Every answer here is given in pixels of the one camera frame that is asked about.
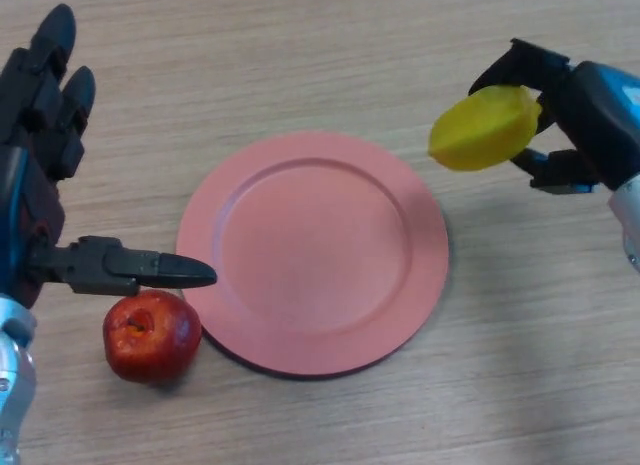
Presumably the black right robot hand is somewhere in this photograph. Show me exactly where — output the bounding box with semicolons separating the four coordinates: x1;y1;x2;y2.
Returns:
467;38;640;195

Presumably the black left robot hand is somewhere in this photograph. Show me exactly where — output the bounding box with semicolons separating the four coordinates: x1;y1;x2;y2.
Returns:
0;3;218;306

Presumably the yellow starfruit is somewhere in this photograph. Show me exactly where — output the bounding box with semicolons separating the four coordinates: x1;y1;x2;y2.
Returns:
428;83;543;172

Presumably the pink round plate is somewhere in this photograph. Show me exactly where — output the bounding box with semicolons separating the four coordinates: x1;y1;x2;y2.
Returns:
174;130;450;379

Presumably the red apple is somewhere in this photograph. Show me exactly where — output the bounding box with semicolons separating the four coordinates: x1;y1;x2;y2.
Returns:
102;289;203;385

